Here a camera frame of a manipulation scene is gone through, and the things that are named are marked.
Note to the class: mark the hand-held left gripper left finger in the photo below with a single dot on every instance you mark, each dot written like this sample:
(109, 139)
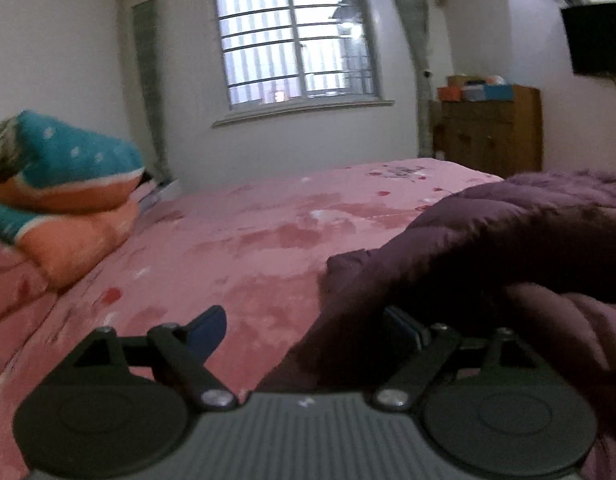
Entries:
(208, 325)

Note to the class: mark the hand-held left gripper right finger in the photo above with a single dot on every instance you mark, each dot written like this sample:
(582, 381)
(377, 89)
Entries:
(405, 331)

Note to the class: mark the purple down jacket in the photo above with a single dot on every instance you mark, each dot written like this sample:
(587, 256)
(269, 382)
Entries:
(487, 240)

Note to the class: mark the bed with pink printed sheet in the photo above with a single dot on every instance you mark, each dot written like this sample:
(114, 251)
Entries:
(238, 260)

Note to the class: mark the teal and orange pillow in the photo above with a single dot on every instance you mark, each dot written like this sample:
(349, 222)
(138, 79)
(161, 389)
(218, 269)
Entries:
(68, 160)
(73, 240)

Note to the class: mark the wooden cabinet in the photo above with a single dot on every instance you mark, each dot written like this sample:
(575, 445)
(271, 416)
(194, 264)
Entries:
(492, 132)

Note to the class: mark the orange box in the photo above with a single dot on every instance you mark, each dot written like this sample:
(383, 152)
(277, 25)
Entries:
(450, 94)

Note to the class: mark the grey curtain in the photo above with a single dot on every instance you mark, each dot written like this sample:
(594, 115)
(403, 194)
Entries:
(412, 35)
(150, 90)

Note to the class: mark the beige box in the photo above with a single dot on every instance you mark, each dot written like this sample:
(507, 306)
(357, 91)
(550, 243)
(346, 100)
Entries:
(457, 81)

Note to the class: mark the blue box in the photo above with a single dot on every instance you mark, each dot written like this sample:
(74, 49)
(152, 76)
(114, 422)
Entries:
(497, 92)

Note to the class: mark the floral quilt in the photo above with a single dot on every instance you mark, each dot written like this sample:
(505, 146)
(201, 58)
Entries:
(0, 145)

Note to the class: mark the barred window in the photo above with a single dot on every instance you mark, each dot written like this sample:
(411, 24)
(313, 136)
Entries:
(298, 35)

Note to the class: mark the black wall television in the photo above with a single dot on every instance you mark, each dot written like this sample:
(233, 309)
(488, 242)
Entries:
(597, 37)

